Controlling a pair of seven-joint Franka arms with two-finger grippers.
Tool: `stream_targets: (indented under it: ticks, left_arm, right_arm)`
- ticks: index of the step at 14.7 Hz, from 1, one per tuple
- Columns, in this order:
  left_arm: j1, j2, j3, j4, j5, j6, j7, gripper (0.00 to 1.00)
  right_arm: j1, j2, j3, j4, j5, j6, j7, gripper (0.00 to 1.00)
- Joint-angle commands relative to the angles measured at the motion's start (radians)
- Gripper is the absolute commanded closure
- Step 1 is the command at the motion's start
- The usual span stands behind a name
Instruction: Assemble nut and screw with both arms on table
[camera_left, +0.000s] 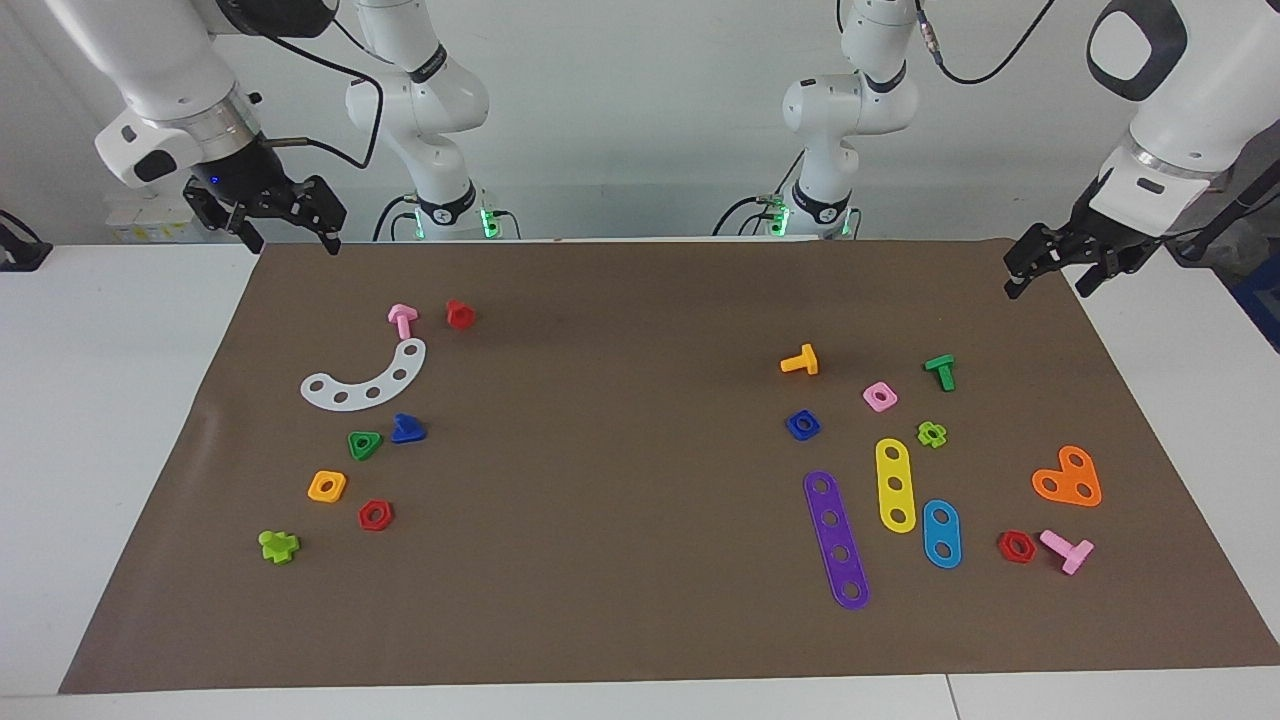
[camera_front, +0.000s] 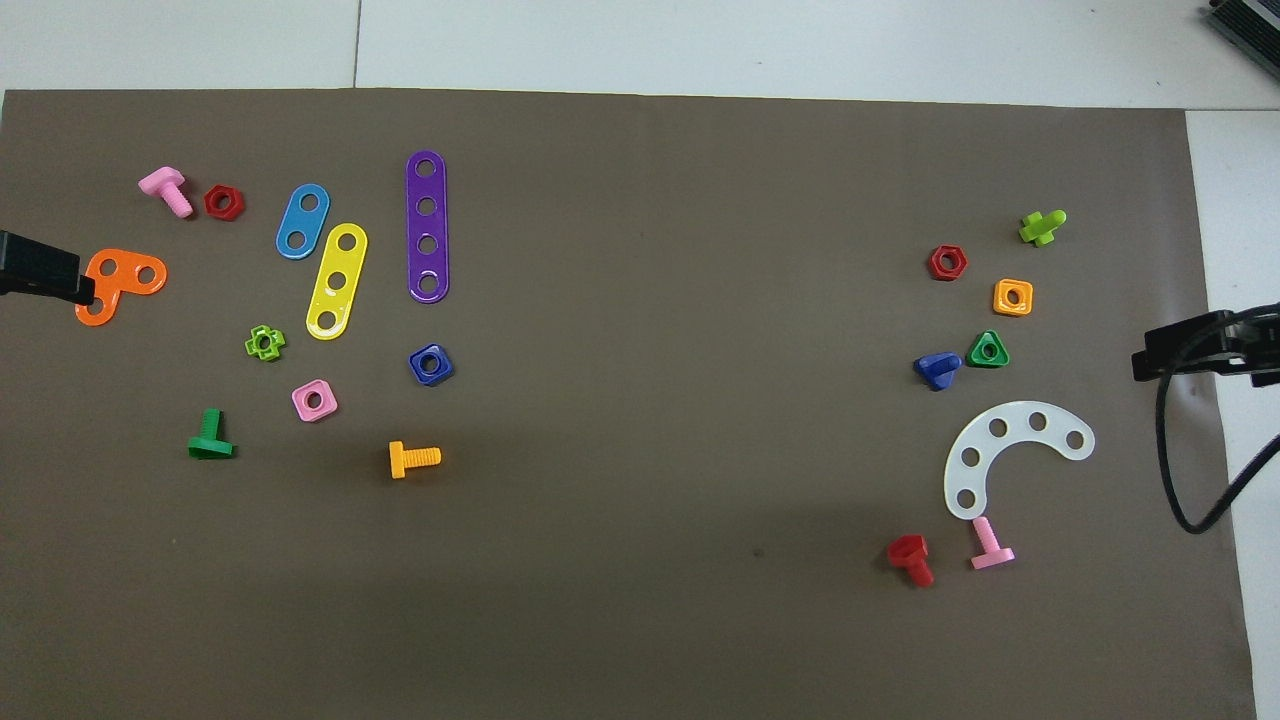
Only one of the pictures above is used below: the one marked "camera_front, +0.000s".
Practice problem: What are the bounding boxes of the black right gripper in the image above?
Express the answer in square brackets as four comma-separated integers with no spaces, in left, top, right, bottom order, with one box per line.
[1132,304,1280,387]

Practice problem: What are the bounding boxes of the blue plastic screw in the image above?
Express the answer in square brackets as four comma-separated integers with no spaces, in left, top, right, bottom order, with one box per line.
[913,352,963,392]

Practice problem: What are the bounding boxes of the blue square plastic nut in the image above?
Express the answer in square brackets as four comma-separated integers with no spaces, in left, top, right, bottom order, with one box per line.
[409,344,455,387]

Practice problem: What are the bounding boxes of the pink plastic screw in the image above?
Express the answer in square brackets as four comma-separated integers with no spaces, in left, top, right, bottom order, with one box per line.
[138,166,195,219]
[970,516,1016,571]

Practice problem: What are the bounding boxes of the lime green plastic screw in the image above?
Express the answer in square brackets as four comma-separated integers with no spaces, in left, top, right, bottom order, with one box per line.
[1018,209,1068,247]

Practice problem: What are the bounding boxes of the dark green plastic screw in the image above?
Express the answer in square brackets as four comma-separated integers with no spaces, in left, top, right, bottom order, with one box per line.
[188,408,236,460]

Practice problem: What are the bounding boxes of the pink square plastic nut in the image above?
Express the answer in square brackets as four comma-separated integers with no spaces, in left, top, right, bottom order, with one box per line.
[292,379,339,423]

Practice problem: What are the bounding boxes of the red plastic screw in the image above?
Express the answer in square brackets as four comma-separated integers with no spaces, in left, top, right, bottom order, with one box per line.
[887,534,935,589]

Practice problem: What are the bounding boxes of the orange plastic screw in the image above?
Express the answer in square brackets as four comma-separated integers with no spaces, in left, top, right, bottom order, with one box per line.
[389,441,442,480]

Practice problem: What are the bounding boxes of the orange L-shaped plate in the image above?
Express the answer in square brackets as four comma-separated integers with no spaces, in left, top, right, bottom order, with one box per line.
[75,248,168,327]

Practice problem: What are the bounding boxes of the white curved five-hole plate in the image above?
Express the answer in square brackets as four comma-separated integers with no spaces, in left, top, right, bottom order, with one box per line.
[943,401,1096,522]

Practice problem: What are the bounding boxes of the blue two-hole plate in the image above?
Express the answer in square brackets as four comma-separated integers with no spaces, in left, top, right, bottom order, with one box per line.
[276,184,331,260]

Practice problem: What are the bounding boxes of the yellow three-hole plate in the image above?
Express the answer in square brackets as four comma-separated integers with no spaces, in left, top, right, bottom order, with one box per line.
[306,223,369,341]

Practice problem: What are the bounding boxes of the grey ribbed metal device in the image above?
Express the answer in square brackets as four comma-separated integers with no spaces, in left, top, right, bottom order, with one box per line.
[1203,0,1280,53]

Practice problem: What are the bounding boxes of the purple four-hole plate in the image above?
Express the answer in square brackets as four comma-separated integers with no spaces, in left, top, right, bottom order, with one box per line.
[405,150,450,303]

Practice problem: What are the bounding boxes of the brown table mat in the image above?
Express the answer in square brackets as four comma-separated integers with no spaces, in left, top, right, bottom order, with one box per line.
[0,88,1257,720]

